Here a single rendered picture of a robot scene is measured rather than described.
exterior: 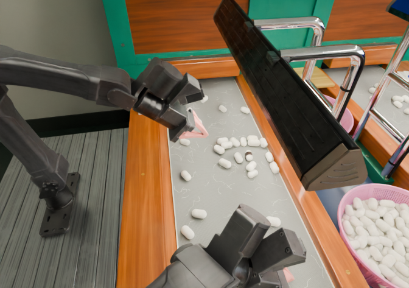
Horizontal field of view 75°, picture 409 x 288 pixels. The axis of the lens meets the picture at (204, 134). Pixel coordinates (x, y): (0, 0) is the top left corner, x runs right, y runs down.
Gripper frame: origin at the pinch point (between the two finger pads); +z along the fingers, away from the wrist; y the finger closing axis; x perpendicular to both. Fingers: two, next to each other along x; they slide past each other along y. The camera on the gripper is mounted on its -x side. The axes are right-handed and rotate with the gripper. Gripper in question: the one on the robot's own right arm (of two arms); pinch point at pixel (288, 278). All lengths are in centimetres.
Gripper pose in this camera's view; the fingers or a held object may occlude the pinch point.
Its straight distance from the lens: 60.8
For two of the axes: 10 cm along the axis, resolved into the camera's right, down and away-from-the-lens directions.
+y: -1.6, -6.6, 7.3
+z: 7.6, 3.9, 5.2
